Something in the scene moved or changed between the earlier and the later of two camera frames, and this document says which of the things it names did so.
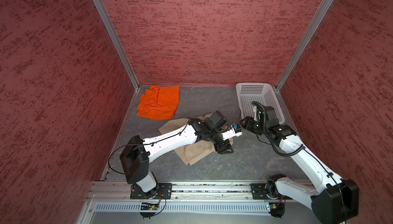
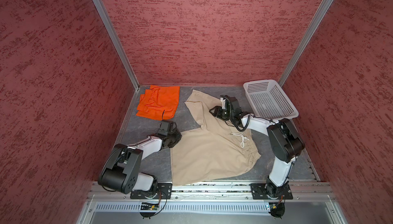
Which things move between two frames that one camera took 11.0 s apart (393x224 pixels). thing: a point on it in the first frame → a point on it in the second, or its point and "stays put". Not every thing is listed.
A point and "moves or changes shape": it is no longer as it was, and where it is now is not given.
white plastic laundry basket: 264,93 moves or changes shape
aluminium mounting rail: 121,191 stays put
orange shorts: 158,103 stays put
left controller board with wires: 147,210 stays put
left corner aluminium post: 106,19 stays put
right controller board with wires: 277,209 stays put
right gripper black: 247,124 → 217,112
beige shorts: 195,152 moves or changes shape
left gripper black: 221,147 → 178,136
